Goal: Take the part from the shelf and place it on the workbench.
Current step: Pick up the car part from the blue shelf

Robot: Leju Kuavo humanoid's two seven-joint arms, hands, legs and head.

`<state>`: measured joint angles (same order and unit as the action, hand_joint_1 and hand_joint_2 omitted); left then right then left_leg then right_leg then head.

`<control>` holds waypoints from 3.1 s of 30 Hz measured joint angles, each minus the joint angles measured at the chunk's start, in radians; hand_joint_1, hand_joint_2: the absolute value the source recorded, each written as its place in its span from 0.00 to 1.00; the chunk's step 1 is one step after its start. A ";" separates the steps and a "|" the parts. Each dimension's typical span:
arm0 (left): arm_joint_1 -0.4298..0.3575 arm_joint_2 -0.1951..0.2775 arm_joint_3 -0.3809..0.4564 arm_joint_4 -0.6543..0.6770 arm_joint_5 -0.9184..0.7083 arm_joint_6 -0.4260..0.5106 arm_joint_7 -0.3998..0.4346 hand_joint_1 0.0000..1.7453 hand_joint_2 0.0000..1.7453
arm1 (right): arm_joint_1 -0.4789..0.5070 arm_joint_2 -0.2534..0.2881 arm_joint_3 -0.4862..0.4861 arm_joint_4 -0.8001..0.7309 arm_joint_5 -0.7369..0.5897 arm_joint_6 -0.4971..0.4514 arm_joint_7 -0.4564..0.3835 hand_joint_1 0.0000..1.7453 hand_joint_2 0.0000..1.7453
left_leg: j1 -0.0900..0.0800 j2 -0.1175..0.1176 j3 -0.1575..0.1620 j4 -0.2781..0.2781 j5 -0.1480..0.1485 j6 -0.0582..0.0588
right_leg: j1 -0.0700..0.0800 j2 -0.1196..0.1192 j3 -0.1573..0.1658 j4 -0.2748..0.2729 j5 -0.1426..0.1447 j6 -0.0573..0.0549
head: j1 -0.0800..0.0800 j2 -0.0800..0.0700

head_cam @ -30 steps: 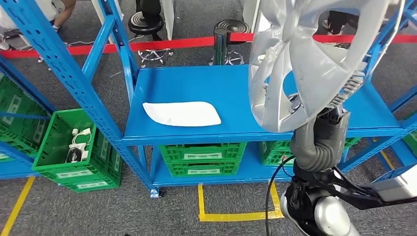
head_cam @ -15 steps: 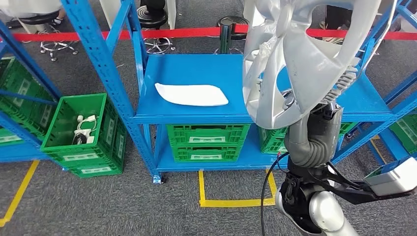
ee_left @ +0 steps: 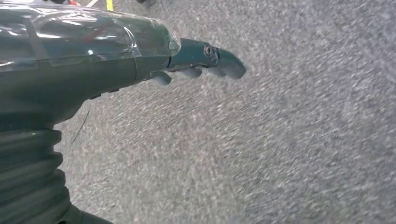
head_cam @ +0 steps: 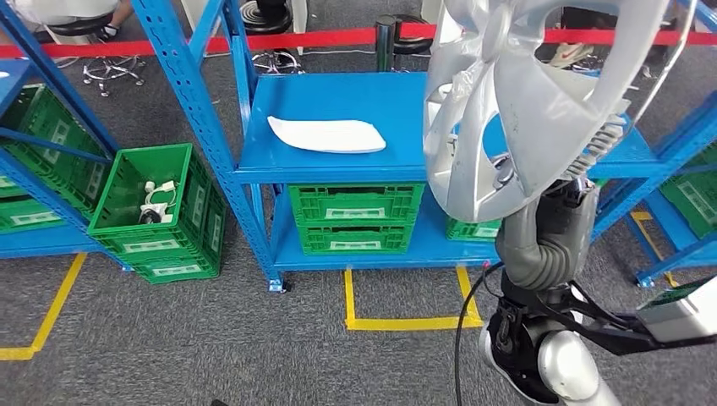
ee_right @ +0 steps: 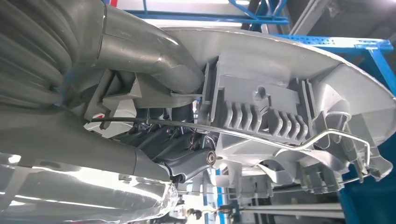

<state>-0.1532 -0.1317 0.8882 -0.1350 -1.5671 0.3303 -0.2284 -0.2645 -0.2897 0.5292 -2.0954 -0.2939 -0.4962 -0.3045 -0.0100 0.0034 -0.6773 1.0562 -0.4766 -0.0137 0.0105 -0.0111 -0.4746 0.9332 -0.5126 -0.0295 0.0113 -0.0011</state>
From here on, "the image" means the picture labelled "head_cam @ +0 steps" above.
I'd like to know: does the black camera bracket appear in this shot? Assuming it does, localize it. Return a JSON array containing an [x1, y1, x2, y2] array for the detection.
[[532, 283, 662, 358]]

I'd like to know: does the white charging cable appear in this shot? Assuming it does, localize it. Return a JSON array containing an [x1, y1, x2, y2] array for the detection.
[[144, 180, 178, 208]]

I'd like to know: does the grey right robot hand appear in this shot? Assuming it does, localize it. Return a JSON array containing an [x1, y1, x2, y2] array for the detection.
[[495, 178, 601, 283]]

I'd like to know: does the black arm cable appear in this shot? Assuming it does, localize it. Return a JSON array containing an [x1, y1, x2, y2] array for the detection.
[[453, 261, 506, 406]]

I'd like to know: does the silver wheel hubcap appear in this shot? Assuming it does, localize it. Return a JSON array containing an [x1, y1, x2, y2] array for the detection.
[[423, 0, 698, 224]]

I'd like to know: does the red barrier belt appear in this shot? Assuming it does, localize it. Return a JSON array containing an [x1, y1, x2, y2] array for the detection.
[[0, 28, 377, 59], [400, 22, 717, 47]]

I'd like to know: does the folded green plastic crate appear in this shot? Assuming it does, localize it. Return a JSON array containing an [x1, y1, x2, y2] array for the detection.
[[129, 246, 221, 285], [287, 182, 425, 227], [446, 217, 504, 244], [0, 193, 67, 235], [295, 222, 416, 256]]

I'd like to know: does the person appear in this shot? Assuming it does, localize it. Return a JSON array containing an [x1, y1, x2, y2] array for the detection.
[[549, 5, 623, 69], [11, 0, 135, 43]]

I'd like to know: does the open green plastic crate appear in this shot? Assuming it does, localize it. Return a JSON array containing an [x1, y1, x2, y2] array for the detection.
[[0, 84, 113, 221], [87, 143, 227, 265], [660, 142, 717, 241]]

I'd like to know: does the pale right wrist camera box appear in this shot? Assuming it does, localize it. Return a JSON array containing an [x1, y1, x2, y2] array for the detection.
[[635, 277, 717, 344]]

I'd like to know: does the white desk leg panel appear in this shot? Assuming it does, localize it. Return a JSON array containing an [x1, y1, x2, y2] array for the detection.
[[419, 0, 444, 24], [291, 0, 308, 56], [178, 0, 211, 29]]

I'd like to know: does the black round stool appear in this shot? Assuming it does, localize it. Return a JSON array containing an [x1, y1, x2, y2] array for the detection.
[[239, 0, 306, 75], [391, 14, 435, 73], [47, 12, 148, 98]]

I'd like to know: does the chrome barrier post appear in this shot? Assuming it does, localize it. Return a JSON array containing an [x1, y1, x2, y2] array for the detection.
[[375, 14, 400, 73]]

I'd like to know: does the blue metal shelf rack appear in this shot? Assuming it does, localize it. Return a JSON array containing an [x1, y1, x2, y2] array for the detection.
[[0, 0, 133, 273], [621, 190, 717, 288], [129, 0, 717, 294]]

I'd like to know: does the white flat panel part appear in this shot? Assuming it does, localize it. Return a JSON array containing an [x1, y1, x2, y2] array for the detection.
[[266, 116, 387, 155]]

